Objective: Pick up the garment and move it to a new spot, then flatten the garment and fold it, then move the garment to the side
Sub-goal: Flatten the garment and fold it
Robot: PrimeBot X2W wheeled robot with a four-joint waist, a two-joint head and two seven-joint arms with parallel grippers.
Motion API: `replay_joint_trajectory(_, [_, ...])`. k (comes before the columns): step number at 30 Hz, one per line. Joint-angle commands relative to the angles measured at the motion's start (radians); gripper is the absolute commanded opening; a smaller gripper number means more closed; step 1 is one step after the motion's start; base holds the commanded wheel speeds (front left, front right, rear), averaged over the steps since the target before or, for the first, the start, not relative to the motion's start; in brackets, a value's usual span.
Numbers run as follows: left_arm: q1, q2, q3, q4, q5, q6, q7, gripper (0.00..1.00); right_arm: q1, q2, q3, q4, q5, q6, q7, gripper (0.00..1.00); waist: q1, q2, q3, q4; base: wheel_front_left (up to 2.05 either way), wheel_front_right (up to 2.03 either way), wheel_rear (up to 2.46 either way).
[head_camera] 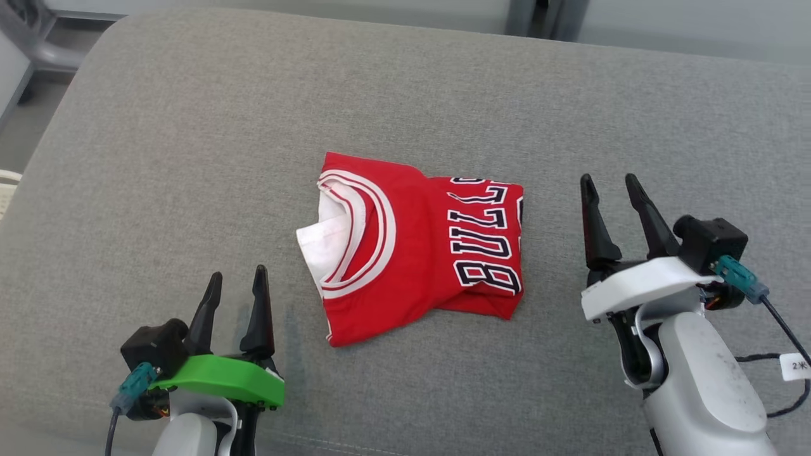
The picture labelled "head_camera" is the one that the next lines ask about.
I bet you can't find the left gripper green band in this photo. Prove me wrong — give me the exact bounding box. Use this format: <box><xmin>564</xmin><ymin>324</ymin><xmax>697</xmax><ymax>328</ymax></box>
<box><xmin>127</xmin><ymin>265</ymin><xmax>286</xmax><ymax>439</ymax></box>

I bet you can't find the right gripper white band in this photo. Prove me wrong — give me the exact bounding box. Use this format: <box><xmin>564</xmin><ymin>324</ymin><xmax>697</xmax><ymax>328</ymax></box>
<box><xmin>580</xmin><ymin>174</ymin><xmax>746</xmax><ymax>389</ymax></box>

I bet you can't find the red Bulls basketball jersey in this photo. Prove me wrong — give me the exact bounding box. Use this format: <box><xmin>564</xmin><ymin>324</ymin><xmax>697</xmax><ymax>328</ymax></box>
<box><xmin>296</xmin><ymin>151</ymin><xmax>525</xmax><ymax>348</ymax></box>

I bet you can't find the grey fabric sofa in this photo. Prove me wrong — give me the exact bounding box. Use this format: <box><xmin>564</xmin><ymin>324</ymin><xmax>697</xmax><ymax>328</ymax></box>
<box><xmin>0</xmin><ymin>6</ymin><xmax>811</xmax><ymax>456</ymax></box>

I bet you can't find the white laundry basket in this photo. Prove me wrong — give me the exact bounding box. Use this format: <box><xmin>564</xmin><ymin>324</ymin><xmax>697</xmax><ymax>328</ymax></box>
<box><xmin>0</xmin><ymin>170</ymin><xmax>23</xmax><ymax>219</ymax></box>

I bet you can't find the left arm cable teal plug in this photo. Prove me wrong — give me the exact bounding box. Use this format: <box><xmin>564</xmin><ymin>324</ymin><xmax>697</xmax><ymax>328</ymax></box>
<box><xmin>105</xmin><ymin>362</ymin><xmax>158</xmax><ymax>456</ymax></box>

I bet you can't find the thin black looped cable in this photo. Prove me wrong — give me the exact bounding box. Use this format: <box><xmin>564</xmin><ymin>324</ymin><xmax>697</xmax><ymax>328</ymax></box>
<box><xmin>735</xmin><ymin>353</ymin><xmax>811</xmax><ymax>419</ymax></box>

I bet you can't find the white cable label tag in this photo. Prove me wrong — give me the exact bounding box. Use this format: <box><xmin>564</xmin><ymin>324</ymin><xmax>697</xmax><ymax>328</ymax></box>
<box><xmin>779</xmin><ymin>353</ymin><xmax>811</xmax><ymax>382</ymax></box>

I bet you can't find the grey metal post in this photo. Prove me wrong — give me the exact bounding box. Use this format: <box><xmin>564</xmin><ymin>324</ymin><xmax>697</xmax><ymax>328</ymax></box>
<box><xmin>505</xmin><ymin>0</ymin><xmax>590</xmax><ymax>44</ymax></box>

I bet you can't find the grey metal frame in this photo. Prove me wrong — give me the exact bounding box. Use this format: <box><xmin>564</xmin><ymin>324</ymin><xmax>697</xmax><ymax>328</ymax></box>
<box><xmin>0</xmin><ymin>0</ymin><xmax>86</xmax><ymax>127</ymax></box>

